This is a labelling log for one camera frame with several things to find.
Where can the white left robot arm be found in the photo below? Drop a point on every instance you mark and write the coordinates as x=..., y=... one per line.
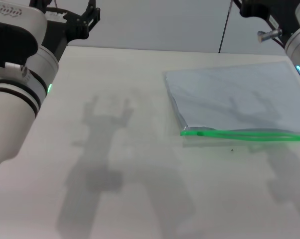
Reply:
x=10, y=112

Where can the clear green-zipper document bag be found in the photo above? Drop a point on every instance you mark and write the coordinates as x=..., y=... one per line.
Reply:
x=214, y=134

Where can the silver right mount bolt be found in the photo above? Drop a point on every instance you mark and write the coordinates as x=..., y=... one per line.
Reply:
x=268, y=35

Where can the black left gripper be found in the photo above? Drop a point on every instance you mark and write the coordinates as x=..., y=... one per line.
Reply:
x=75, y=27

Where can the green zipper slider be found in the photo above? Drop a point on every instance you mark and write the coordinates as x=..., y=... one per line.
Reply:
x=199, y=134

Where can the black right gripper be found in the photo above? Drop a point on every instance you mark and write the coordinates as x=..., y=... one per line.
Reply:
x=264, y=7

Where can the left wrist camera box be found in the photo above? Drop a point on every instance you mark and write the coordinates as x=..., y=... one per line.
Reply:
x=15, y=32

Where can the white paper stack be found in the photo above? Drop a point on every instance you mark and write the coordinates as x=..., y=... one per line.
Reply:
x=239, y=87

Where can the silver left mount bracket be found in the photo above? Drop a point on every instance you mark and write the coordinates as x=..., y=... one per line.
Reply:
x=14, y=66

